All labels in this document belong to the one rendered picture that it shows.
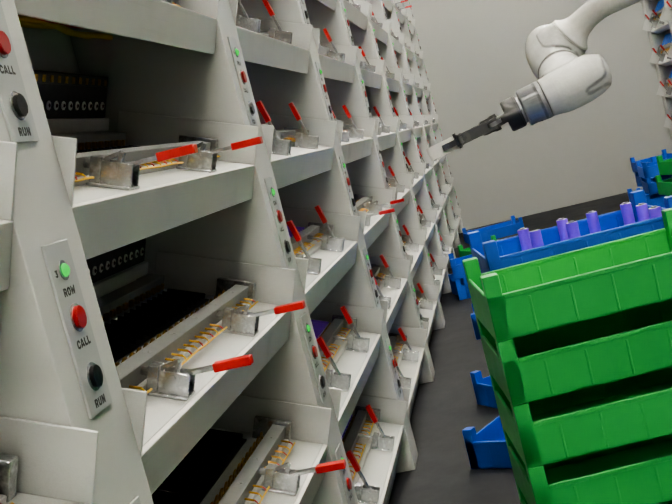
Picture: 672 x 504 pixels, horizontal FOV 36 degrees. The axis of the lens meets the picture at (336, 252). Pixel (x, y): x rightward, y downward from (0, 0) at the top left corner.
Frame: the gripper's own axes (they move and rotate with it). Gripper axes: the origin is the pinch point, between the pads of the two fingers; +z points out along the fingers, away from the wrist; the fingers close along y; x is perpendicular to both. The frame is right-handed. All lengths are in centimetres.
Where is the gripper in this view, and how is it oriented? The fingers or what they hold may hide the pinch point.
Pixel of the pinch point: (441, 149)
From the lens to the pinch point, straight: 242.1
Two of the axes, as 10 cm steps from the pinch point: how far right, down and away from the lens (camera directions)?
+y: 1.4, -1.3, 9.8
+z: -8.9, 4.2, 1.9
